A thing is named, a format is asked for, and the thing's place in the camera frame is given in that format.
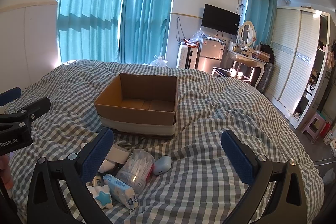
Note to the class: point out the white cream tube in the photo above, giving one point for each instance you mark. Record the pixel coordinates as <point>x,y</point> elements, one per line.
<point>106,166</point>

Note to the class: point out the grey white checkered duvet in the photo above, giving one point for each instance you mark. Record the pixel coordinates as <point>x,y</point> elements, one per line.
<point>201,186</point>

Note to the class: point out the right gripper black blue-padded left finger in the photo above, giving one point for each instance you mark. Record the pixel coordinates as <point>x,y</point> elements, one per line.
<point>46,202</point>

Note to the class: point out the clear water jug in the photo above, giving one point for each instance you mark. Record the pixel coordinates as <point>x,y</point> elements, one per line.
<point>158,62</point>

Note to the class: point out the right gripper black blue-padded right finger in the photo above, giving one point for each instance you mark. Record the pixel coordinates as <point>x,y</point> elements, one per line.
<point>287,203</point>

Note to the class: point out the white earbuds case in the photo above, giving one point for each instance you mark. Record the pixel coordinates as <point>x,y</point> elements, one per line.
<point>162,165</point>

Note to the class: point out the white louvred wardrobe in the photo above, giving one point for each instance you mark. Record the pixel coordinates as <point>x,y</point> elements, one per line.
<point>300,43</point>

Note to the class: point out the person's hand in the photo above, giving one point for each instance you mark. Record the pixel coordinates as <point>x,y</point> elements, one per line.
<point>6,172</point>

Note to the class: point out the white bear star toy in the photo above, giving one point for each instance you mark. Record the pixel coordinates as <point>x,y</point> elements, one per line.
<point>102,196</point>

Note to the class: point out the teal right curtain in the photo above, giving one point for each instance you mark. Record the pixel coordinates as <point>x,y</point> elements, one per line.
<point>262,14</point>

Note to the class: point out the black wall television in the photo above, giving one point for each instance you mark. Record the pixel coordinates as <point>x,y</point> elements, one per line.
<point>220,19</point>

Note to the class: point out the white tape roll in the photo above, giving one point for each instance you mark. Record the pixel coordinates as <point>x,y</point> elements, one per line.
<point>118,154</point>

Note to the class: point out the teal curtain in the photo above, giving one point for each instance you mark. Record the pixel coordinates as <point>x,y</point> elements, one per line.
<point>88,29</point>
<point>262,14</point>
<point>144,30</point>

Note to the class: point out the brown cardboard box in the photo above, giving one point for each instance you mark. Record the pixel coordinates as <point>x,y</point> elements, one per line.
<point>140,104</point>

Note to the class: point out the clear cotton swab jar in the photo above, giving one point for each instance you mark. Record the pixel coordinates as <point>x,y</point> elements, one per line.
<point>136,170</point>

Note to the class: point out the oval vanity mirror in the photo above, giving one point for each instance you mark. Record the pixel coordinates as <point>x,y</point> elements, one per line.
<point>246,34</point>

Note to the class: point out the teal left curtain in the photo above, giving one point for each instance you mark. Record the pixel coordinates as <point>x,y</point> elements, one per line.
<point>88,29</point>

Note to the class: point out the wooden chair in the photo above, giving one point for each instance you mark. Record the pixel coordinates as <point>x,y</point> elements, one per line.
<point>235,72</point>

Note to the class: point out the white dressing table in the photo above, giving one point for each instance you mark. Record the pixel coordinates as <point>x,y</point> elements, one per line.
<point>259,70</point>

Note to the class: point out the silver mini fridge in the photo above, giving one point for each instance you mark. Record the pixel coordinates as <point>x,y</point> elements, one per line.
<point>210,55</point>

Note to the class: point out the blue tissue pack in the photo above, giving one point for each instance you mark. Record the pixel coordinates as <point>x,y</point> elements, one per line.
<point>121,191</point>

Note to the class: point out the white suitcase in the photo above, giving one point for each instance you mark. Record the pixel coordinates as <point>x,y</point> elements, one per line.
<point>187,56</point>

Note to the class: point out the pink plastic stool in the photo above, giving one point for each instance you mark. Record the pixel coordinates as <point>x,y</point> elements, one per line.
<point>315,126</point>

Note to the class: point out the teal middle curtain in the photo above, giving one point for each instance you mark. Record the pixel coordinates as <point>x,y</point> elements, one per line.
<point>144,30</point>

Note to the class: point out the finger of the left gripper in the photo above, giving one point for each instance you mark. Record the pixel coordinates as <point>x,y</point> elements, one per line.
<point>9,96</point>
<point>31,112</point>

